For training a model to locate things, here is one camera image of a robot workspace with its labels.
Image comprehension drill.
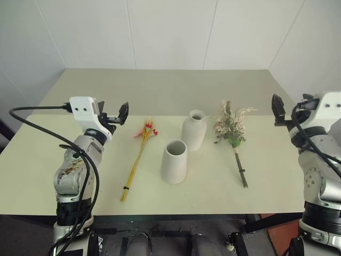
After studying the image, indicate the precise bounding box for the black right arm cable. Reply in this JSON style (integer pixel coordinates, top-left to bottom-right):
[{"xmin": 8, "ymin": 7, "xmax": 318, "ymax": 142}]
[{"xmin": 291, "ymin": 102, "xmax": 341, "ymax": 180}]

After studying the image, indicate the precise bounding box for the white tapered ceramic vase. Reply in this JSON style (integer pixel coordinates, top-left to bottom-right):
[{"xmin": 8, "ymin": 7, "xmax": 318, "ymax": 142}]
[{"xmin": 160, "ymin": 139, "xmax": 188, "ymax": 185}]

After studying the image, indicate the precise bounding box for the red-brown floor mat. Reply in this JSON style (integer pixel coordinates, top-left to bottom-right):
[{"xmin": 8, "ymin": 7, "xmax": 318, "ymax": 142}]
[{"xmin": 265, "ymin": 220, "xmax": 302, "ymax": 256}]

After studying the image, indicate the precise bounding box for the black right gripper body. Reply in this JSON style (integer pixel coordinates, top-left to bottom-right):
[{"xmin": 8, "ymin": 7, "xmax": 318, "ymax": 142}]
[{"xmin": 293, "ymin": 98, "xmax": 321, "ymax": 126}]

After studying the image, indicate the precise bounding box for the white bottle-shaped ceramic vase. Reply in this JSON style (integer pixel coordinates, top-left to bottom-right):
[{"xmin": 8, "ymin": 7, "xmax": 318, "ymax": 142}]
[{"xmin": 181, "ymin": 109, "xmax": 208, "ymax": 153}]

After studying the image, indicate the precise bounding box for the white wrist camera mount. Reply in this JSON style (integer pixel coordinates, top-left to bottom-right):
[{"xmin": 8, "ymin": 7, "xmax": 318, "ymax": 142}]
[
  {"xmin": 289, "ymin": 91, "xmax": 341, "ymax": 135},
  {"xmin": 69, "ymin": 96, "xmax": 112, "ymax": 146}
]

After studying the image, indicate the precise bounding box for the dried green pink flower bouquet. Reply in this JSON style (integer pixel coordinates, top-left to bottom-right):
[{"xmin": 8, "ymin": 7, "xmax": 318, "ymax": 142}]
[{"xmin": 209, "ymin": 100, "xmax": 258, "ymax": 189}]

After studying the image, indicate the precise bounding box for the black metal table frame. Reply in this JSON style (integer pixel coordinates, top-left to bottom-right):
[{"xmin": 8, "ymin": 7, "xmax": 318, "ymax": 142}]
[{"xmin": 90, "ymin": 212, "xmax": 304, "ymax": 256}]

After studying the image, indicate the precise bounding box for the yellow-stemmed red flower bunch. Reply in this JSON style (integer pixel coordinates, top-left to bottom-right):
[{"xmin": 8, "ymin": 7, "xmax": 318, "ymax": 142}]
[{"xmin": 119, "ymin": 117, "xmax": 159, "ymax": 203}]

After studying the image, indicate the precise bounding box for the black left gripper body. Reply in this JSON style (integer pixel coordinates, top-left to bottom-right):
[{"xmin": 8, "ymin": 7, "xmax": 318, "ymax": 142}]
[{"xmin": 99, "ymin": 111, "xmax": 118, "ymax": 135}]

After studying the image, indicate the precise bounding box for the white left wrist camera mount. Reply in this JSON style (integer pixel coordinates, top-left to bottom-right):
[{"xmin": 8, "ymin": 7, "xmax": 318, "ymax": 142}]
[{"xmin": 69, "ymin": 96, "xmax": 112, "ymax": 146}]

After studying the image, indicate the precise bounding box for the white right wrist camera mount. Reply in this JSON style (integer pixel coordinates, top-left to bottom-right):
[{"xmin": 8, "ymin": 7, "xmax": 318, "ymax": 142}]
[{"xmin": 289, "ymin": 91, "xmax": 341, "ymax": 135}]

